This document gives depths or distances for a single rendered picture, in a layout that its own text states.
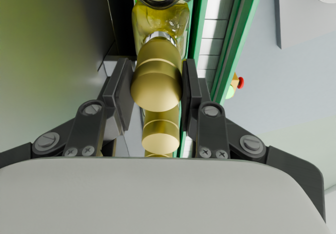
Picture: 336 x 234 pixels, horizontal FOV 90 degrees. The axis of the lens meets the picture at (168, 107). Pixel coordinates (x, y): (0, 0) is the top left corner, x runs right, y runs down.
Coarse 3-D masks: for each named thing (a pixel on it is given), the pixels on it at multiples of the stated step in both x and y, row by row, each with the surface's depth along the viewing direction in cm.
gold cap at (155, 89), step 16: (144, 48) 12; (160, 48) 12; (176, 48) 13; (144, 64) 10; (160, 64) 10; (176, 64) 11; (144, 80) 10; (160, 80) 10; (176, 80) 10; (144, 96) 11; (160, 96) 11; (176, 96) 11
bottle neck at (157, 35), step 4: (156, 32) 14; (160, 32) 14; (164, 32) 15; (148, 36) 15; (152, 36) 14; (156, 36) 14; (160, 36) 14; (164, 36) 14; (168, 36) 15; (148, 40) 14; (168, 40) 14; (172, 40) 15
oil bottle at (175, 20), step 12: (132, 12) 16; (144, 12) 15; (156, 12) 15; (168, 12) 15; (180, 12) 15; (132, 24) 16; (144, 24) 15; (156, 24) 15; (168, 24) 15; (180, 24) 15; (144, 36) 15; (180, 36) 15; (180, 48) 16
